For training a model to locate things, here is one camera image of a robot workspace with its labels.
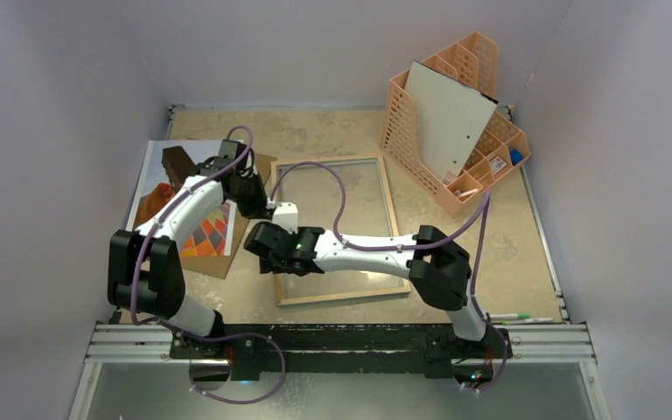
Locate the green marker pen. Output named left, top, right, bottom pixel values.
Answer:
left=489, top=312, right=530, bottom=322

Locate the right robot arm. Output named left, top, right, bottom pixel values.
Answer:
left=243, top=221, right=491, bottom=356

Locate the grey board in organizer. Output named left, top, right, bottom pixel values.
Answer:
left=404, top=61, right=498, bottom=184

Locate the blue item in organizer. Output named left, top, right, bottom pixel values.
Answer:
left=509, top=148, right=524, bottom=165

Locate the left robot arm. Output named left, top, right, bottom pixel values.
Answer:
left=107, top=138, right=271, bottom=358

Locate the red white card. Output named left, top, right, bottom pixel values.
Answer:
left=489, top=156, right=508, bottom=176

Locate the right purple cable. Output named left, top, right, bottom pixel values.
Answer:
left=266, top=161, right=511, bottom=396

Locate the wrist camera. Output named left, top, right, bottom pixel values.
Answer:
left=267, top=199, right=298, bottom=234
left=214, top=139, right=249, bottom=168

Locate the brown cardboard backing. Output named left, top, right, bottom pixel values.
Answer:
left=179, top=151, right=279, bottom=281

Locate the orange plastic desk organizer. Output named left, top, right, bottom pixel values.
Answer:
left=379, top=31, right=532, bottom=216

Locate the hot air balloon photo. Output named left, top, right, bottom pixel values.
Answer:
left=126, top=139, right=230, bottom=255

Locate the blue wooden picture frame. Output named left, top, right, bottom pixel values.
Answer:
left=271, top=155, right=406, bottom=299

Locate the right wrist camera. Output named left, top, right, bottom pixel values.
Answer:
left=267, top=199, right=298, bottom=234

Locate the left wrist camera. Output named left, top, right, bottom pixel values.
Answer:
left=214, top=139, right=249, bottom=168

